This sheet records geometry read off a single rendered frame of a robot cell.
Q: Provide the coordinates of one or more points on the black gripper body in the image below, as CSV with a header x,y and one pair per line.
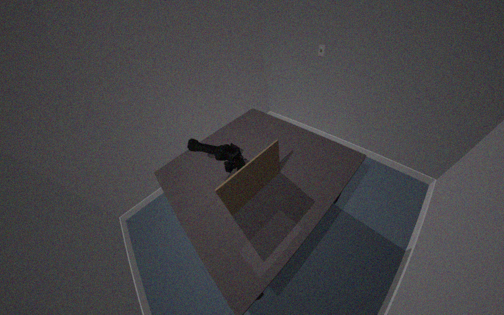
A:
x,y
234,157

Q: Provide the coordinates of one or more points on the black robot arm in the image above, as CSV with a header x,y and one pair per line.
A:
x,y
221,152

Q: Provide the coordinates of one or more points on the tan flat board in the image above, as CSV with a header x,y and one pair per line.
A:
x,y
243,185

